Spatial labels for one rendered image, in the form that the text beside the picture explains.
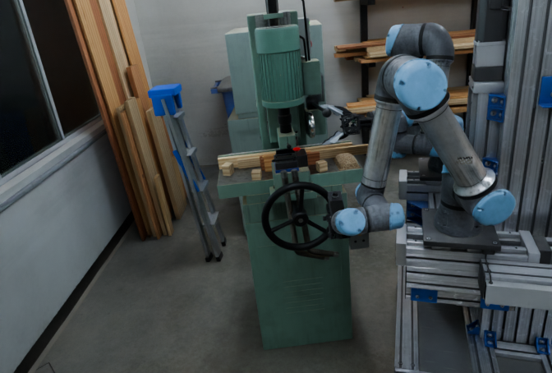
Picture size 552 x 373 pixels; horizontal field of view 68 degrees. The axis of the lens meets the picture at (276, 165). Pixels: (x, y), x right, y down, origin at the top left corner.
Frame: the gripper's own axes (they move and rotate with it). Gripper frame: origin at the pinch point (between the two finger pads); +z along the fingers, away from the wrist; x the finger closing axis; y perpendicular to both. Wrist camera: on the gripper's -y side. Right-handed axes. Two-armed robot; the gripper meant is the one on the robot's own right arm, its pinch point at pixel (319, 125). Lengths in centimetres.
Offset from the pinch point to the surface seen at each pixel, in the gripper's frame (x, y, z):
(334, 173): 21.1, -1.7, -5.0
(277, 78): -18.9, -6.4, 14.5
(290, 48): -29.4, -5.7, 8.5
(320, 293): 80, -7, 4
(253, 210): 33.8, -2.8, 29.7
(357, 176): 23.3, -1.9, -14.5
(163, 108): -2, -83, 77
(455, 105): 36, -198, -152
